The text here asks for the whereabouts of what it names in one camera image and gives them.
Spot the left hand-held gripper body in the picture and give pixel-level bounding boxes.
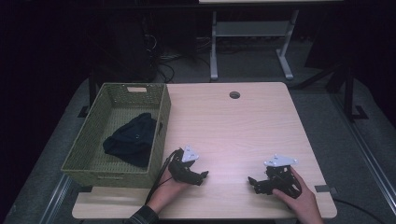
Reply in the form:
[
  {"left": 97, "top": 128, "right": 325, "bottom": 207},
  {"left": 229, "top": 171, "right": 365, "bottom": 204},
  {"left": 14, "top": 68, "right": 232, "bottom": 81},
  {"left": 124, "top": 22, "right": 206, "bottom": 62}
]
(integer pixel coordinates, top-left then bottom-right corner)
[{"left": 167, "top": 144, "right": 203, "bottom": 187}]

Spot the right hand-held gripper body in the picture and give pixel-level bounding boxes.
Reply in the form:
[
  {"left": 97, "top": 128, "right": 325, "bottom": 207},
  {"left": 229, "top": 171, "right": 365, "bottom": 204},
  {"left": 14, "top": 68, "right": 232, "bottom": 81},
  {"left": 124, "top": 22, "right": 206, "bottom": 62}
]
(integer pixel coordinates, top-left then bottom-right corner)
[{"left": 262, "top": 153, "right": 304, "bottom": 200}]

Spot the dark cloth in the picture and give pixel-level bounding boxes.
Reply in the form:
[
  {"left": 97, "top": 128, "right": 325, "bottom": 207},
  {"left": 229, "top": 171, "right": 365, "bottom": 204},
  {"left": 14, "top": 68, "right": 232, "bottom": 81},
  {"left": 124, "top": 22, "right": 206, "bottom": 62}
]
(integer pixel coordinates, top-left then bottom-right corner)
[{"left": 102, "top": 112, "right": 159, "bottom": 169}]

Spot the green woven basket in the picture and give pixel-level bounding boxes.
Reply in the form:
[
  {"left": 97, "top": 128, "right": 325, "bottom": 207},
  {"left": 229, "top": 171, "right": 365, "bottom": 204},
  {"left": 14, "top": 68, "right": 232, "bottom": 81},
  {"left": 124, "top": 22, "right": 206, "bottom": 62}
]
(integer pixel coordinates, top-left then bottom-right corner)
[{"left": 61, "top": 82, "right": 172, "bottom": 189}]

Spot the person's left hand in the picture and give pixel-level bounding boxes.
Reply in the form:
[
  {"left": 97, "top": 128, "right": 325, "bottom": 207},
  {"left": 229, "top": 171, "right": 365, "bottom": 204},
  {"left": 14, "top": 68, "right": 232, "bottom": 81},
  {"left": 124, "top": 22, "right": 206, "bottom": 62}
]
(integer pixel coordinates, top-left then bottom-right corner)
[{"left": 146, "top": 168, "right": 191, "bottom": 216}]

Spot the person's right hand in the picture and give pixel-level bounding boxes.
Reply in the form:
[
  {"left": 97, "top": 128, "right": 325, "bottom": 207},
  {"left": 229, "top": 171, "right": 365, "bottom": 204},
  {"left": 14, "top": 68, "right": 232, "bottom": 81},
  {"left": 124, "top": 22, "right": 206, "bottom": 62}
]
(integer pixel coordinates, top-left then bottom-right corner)
[{"left": 272, "top": 166, "right": 325, "bottom": 224}]

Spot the grey tape strip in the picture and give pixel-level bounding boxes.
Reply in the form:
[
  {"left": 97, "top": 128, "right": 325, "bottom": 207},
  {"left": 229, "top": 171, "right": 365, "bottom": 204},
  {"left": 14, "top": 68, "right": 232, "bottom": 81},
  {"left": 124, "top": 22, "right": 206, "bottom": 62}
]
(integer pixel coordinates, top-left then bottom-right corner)
[{"left": 314, "top": 184, "right": 339, "bottom": 194}]

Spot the black metal stand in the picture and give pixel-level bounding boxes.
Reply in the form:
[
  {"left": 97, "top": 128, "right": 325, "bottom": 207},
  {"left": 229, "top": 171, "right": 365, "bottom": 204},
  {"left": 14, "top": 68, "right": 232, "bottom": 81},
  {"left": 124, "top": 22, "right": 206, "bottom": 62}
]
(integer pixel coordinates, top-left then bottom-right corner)
[{"left": 341, "top": 59, "right": 370, "bottom": 123}]

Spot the black floor cable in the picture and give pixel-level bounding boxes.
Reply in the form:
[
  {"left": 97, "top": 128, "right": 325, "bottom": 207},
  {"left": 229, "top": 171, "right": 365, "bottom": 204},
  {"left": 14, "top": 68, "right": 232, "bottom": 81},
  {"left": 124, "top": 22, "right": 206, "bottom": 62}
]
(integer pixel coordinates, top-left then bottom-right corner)
[{"left": 332, "top": 197, "right": 388, "bottom": 224}]

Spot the metal floor rail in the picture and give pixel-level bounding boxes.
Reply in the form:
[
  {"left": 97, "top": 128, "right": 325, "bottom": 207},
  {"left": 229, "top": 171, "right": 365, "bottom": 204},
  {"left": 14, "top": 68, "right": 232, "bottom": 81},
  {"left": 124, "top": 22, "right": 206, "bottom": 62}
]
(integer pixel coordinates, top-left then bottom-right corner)
[
  {"left": 38, "top": 173, "right": 73, "bottom": 224},
  {"left": 330, "top": 92, "right": 396, "bottom": 217}
]

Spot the bundle of floor cables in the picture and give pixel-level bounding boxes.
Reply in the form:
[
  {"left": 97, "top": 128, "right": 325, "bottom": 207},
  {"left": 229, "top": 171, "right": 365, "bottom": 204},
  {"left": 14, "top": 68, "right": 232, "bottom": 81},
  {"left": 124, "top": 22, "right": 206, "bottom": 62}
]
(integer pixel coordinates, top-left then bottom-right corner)
[{"left": 146, "top": 32, "right": 213, "bottom": 84}]

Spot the white metal table frame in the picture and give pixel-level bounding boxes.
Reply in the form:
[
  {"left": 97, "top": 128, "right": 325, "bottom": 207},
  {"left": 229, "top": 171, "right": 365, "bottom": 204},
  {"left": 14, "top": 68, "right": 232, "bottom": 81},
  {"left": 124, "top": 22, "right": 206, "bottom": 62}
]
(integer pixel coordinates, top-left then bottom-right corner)
[{"left": 209, "top": 8, "right": 301, "bottom": 82}]

